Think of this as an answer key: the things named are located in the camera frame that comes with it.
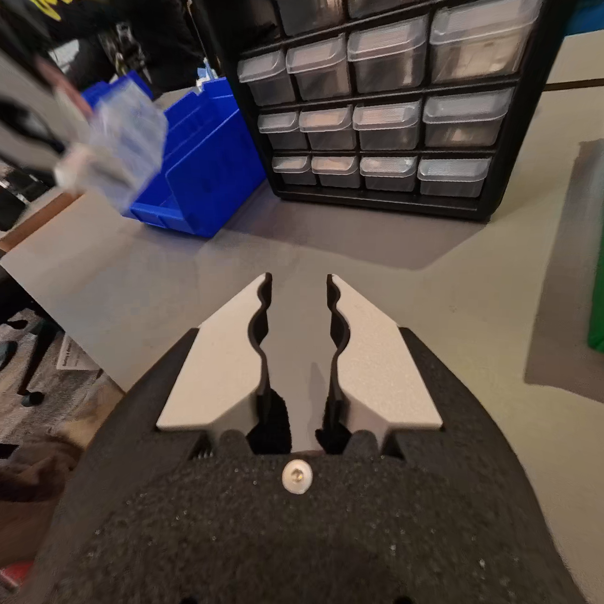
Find person's tan trousers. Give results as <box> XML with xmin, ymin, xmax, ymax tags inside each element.
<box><xmin>0</xmin><ymin>431</ymin><xmax>89</xmax><ymax>565</ymax></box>

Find blue plastic bin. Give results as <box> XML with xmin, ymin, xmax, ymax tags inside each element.
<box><xmin>82</xmin><ymin>77</ymin><xmax>268</xmax><ymax>238</ymax></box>

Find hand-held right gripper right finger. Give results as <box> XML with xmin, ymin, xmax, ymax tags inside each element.
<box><xmin>327</xmin><ymin>274</ymin><xmax>444</xmax><ymax>448</ymax></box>

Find black drawer cabinet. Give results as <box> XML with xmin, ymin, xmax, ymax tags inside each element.
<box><xmin>219</xmin><ymin>0</ymin><xmax>574</xmax><ymax>223</ymax></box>

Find green plastic bin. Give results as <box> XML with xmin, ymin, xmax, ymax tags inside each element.
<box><xmin>586</xmin><ymin>255</ymin><xmax>604</xmax><ymax>354</ymax></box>

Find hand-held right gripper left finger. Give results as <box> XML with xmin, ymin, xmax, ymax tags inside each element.
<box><xmin>156</xmin><ymin>272</ymin><xmax>274</xmax><ymax>434</ymax></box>

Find black chair base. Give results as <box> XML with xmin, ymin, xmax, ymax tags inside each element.
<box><xmin>0</xmin><ymin>282</ymin><xmax>63</xmax><ymax>408</ymax></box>

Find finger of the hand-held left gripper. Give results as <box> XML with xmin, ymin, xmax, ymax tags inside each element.
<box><xmin>0</xmin><ymin>49</ymin><xmax>93</xmax><ymax>124</ymax></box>
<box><xmin>0</xmin><ymin>123</ymin><xmax>103</xmax><ymax>190</ymax></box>

